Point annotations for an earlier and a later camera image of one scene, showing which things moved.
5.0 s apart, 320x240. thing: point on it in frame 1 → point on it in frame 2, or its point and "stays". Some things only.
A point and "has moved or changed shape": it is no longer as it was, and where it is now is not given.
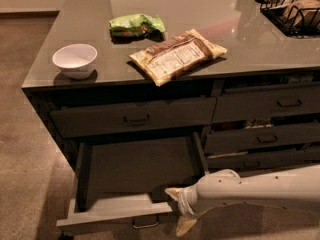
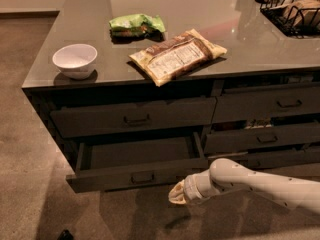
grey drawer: [102, 118] stays
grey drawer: [262, 102] stays
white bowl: [76, 61] stays
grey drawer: [129, 178] has moved or changed shape
